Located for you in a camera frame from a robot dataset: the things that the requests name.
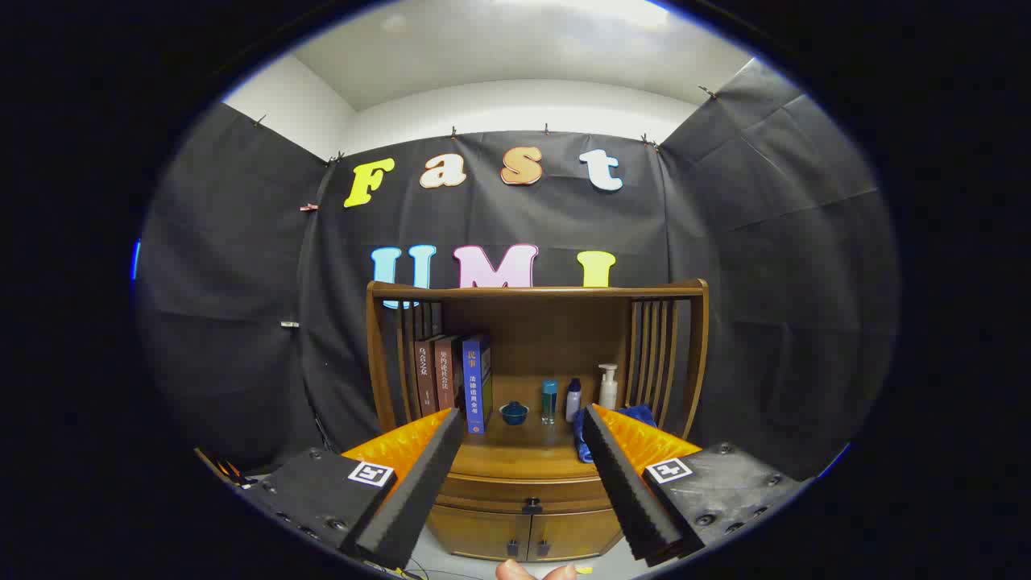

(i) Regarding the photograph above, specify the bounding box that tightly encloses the wooden cabinet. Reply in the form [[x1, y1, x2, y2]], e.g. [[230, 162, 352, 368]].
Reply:
[[366, 279, 710, 563]]

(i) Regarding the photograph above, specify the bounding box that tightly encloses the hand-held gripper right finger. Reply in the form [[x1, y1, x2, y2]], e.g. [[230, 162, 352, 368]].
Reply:
[[582, 403, 806, 567]]

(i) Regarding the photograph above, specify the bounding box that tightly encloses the blue folded towel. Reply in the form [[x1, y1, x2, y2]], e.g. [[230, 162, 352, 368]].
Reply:
[[573, 403, 657, 465]]

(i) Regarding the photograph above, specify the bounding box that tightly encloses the wooden drawer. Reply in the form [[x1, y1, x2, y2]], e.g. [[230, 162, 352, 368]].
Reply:
[[435, 474, 623, 515]]

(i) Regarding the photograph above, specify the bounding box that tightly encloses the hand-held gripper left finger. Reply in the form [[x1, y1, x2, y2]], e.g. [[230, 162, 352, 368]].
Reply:
[[242, 407, 466, 571]]

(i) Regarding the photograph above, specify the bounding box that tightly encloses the blue book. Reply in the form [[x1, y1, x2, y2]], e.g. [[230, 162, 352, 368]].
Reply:
[[462, 334, 493, 436]]

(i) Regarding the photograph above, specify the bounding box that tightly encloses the black backdrop cloth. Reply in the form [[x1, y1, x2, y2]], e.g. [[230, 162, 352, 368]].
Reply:
[[137, 56, 899, 484]]

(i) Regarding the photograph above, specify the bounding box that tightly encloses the wooden cabinet door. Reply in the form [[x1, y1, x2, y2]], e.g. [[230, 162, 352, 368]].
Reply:
[[528, 507, 626, 561], [425, 504, 532, 563]]

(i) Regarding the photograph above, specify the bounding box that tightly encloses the wooden countertop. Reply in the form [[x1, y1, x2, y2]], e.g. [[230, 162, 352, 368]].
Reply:
[[439, 411, 637, 483]]

